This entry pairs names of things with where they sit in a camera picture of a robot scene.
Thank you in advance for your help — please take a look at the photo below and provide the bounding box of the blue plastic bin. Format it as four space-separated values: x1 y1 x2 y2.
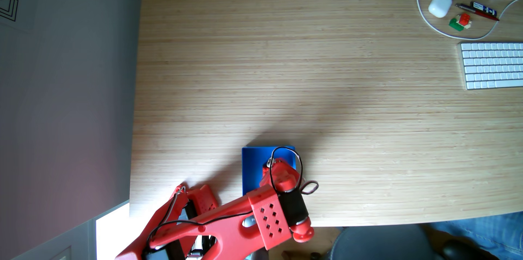
241 146 297 198

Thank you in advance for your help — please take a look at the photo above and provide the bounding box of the black office chair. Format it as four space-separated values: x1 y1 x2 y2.
329 225 491 260

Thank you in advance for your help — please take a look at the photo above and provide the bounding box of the person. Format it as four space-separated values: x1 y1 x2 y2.
427 211 523 260

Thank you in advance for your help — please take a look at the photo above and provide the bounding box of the white earbuds case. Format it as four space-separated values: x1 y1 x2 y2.
428 0 453 19

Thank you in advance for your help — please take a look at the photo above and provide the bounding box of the white keyboard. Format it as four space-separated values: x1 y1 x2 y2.
457 42 523 90

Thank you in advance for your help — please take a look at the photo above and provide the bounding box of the red pen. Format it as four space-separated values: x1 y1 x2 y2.
455 3 500 22

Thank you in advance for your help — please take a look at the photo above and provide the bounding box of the small blue white stick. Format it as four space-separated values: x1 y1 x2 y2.
470 1 498 17

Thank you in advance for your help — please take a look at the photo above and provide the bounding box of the black servo cable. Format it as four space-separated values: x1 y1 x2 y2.
268 146 320 195

